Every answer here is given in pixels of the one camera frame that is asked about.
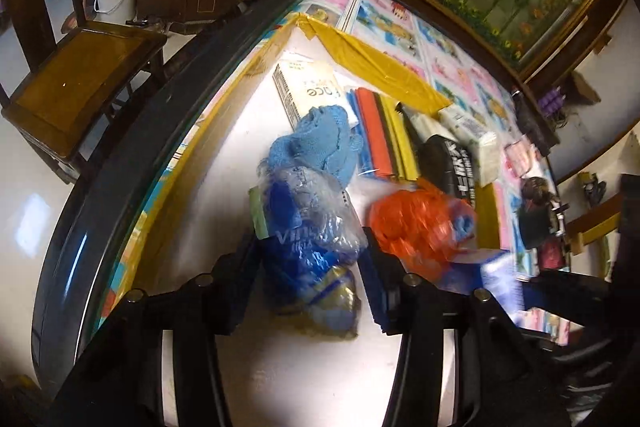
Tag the white printed tissue pack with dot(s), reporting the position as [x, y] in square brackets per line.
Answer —
[475, 142]

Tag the clear bag of blue tissue packs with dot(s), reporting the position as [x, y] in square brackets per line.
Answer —
[300, 247]

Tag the wooden chair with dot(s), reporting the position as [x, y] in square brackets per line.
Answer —
[85, 77]

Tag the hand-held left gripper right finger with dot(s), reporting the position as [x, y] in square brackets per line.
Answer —
[380, 292]

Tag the blue and white carton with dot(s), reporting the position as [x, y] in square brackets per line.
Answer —
[495, 274]

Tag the black and silver foil pouch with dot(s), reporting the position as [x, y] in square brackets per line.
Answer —
[445, 162]

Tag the yellow taped cardboard box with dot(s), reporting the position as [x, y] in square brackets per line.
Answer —
[240, 147]

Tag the dark round table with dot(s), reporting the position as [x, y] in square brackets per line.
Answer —
[150, 132]

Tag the stack of coloured sheets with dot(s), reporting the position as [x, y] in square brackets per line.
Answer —
[375, 132]

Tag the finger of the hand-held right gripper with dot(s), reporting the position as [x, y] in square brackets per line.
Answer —
[570, 299]

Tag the blue knit cloth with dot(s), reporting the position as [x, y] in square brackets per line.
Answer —
[315, 142]

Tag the white tissue box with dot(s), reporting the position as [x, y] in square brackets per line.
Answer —
[310, 92]

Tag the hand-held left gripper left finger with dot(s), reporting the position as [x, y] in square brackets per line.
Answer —
[240, 279]

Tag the orange plastic bag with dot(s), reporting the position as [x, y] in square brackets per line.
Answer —
[410, 222]

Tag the black plastic tool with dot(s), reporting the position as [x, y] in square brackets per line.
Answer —
[535, 122]

